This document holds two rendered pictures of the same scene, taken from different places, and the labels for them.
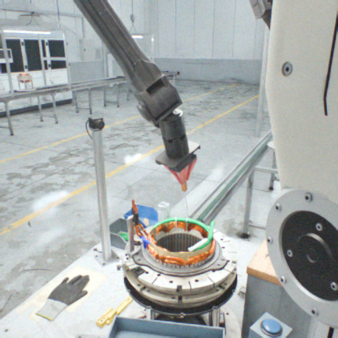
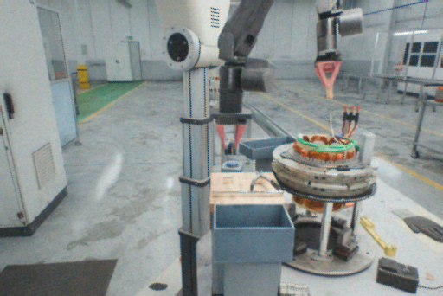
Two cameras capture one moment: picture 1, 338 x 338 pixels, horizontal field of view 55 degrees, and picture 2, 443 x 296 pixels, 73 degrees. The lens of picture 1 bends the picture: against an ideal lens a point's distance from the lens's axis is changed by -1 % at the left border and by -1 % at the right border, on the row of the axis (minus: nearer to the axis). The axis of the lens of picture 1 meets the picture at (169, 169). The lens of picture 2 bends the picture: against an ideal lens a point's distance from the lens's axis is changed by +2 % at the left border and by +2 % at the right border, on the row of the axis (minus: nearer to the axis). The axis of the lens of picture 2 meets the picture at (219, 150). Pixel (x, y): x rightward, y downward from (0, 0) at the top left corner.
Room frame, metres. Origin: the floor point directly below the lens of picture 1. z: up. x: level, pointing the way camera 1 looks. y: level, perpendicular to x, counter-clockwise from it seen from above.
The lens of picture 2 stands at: (1.37, -0.81, 1.41)
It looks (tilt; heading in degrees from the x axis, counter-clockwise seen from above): 18 degrees down; 147
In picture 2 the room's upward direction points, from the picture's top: straight up
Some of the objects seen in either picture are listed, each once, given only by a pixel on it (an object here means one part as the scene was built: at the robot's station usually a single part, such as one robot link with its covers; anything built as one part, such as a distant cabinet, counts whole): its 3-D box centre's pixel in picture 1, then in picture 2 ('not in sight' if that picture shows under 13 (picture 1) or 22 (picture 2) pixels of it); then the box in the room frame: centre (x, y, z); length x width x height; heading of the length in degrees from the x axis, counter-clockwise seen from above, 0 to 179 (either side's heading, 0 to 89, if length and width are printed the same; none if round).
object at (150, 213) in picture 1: (144, 218); not in sight; (1.46, 0.13, 0.82); 0.16 x 0.14 x 0.07; 64
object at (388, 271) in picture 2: not in sight; (396, 273); (1.05, 0.00, 0.81); 0.10 x 0.06 x 0.06; 30
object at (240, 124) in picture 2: not in sight; (230, 131); (0.78, -0.39, 1.22); 0.07 x 0.07 x 0.09; 58
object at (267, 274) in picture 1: (289, 262); (244, 189); (0.78, -0.35, 1.05); 0.20 x 0.19 x 0.02; 148
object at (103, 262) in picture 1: (107, 257); not in sight; (1.18, 0.27, 0.78); 0.09 x 0.09 x 0.01; 38
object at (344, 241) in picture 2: not in sight; (348, 239); (0.91, -0.02, 0.85); 0.06 x 0.04 x 0.05; 99
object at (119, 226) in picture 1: (125, 234); not in sight; (1.31, 0.21, 0.82); 0.16 x 0.14 x 0.07; 62
